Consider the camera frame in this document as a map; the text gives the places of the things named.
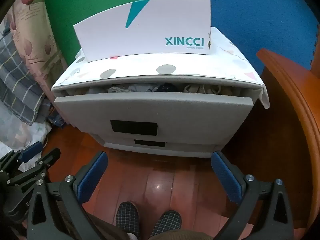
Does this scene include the plaid slippers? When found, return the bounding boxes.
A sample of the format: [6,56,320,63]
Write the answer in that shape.
[82,211,225,240]

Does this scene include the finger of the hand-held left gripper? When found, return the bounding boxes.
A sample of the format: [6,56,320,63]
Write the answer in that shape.
[7,148,61,187]
[0,141,43,172]

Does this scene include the white leaf-print cloth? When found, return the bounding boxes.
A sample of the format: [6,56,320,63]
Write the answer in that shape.
[0,102,53,160]

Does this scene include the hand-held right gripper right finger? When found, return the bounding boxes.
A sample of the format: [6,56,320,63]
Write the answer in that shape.
[211,151,294,240]

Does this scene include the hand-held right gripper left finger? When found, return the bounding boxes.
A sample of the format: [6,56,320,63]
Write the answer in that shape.
[26,151,110,240]

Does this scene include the white cardboard box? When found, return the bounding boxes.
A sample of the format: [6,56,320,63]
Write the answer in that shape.
[73,0,212,63]

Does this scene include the pink floral curtain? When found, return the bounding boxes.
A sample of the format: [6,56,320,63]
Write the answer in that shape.
[10,0,68,100]

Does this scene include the dark blue printed bag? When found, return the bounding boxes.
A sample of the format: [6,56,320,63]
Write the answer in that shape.
[47,110,65,128]

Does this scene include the cream underwear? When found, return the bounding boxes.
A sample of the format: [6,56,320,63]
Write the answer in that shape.
[184,84,222,94]

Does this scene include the grey plaid blanket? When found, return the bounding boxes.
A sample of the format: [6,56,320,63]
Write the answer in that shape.
[0,20,54,127]

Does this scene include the orange wooden furniture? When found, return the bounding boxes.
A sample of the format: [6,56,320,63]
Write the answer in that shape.
[256,49,320,240]

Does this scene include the plaid slipper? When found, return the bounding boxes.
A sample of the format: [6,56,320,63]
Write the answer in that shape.
[151,210,182,238]
[117,201,140,239]

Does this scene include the grey nightstand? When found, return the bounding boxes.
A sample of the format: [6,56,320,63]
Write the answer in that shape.
[51,26,269,158]

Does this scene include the low grey drawer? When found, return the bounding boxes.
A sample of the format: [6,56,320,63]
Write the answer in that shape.
[99,132,225,158]

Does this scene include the green foam wall mat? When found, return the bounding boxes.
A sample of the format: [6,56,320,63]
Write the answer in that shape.
[42,0,165,67]

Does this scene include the blue foam wall mat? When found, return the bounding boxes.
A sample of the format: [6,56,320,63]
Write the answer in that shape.
[160,0,320,70]

